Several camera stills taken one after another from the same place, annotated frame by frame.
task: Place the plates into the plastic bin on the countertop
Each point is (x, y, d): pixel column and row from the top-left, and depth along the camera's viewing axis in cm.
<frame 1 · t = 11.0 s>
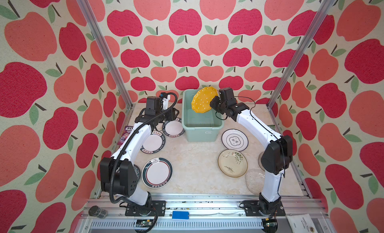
left hand: (177, 112, 84), fingers open
right hand: (213, 100, 88), fingers closed
mint green plastic bin: (200, 127, 85), point 20 cm above the table
yellow dotted scalloped plate: (201, 102, 97), point 21 cm above the table
white plate black flower outline: (235, 139, 103), on the table
cream plate with bamboo: (232, 163, 92), on the table
clear textured glass plate: (255, 179, 85), on the table
large green rimmed white plate: (157, 173, 88), on the table
far green rimmed white plate: (173, 128, 111), on the table

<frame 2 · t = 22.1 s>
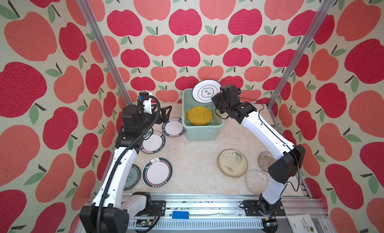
left hand: (166, 107, 70), fingers open
right hand: (216, 95, 80), fingers closed
yellow dotted scalloped plate: (199, 115, 117), on the table
white plate black flower outline: (204, 90, 88), point 32 cm above the table
the other named things where they were.

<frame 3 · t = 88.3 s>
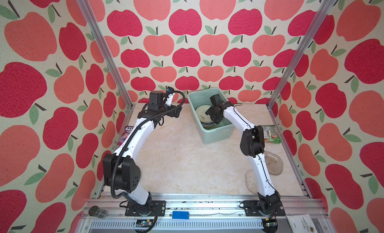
left hand: (176, 104, 84), fingers open
right hand: (212, 115, 104), fingers open
cream plate with bamboo: (200, 113, 110), point 7 cm above the table
green snack packet: (271, 134, 103), point 2 cm above the table
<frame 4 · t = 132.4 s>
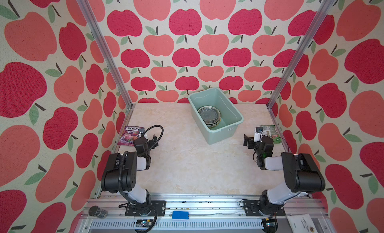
left hand: (149, 136, 95), fingers open
right hand: (256, 134, 94), fingers open
